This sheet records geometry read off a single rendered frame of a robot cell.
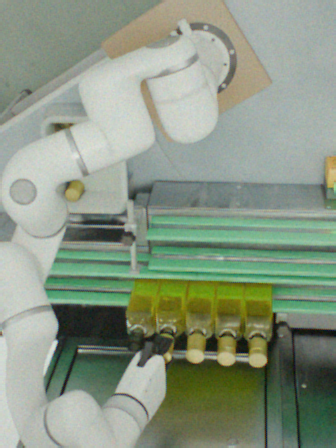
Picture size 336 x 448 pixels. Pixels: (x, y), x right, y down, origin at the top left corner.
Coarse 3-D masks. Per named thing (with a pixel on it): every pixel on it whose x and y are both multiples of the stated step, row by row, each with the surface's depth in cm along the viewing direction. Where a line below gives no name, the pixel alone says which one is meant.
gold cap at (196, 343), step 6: (192, 336) 127; (198, 336) 127; (192, 342) 126; (198, 342) 126; (204, 342) 127; (192, 348) 124; (198, 348) 124; (204, 348) 126; (186, 354) 125; (192, 354) 124; (198, 354) 124; (192, 360) 125; (198, 360) 125
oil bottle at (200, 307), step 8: (192, 280) 141; (200, 280) 141; (192, 288) 138; (200, 288) 138; (208, 288) 138; (216, 288) 141; (192, 296) 136; (200, 296) 136; (208, 296) 136; (192, 304) 134; (200, 304) 134; (208, 304) 134; (192, 312) 131; (200, 312) 131; (208, 312) 131; (192, 320) 130; (200, 320) 130; (208, 320) 130; (208, 328) 130; (208, 336) 131
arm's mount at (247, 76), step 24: (168, 0) 131; (192, 0) 130; (216, 0) 130; (144, 24) 134; (168, 24) 133; (192, 24) 132; (216, 24) 132; (120, 48) 137; (240, 48) 134; (240, 72) 136; (264, 72) 136; (144, 96) 141; (240, 96) 139
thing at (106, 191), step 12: (48, 120) 139; (60, 120) 139; (72, 120) 139; (84, 120) 138; (48, 132) 142; (108, 168) 151; (120, 168) 143; (84, 180) 154; (96, 180) 153; (108, 180) 153; (120, 180) 152; (60, 192) 152; (84, 192) 154; (96, 192) 154; (108, 192) 154; (120, 192) 154; (72, 204) 151; (84, 204) 150; (96, 204) 150; (108, 204) 150; (120, 204) 149
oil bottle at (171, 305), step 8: (168, 280) 141; (176, 280) 141; (184, 280) 140; (160, 288) 139; (168, 288) 138; (176, 288) 138; (184, 288) 138; (160, 296) 136; (168, 296) 136; (176, 296) 136; (184, 296) 136; (160, 304) 134; (168, 304) 134; (176, 304) 133; (184, 304) 134; (160, 312) 132; (168, 312) 131; (176, 312) 131; (184, 312) 133; (160, 320) 131; (168, 320) 130; (176, 320) 131; (184, 320) 134; (176, 328) 131; (184, 328) 134; (176, 336) 132
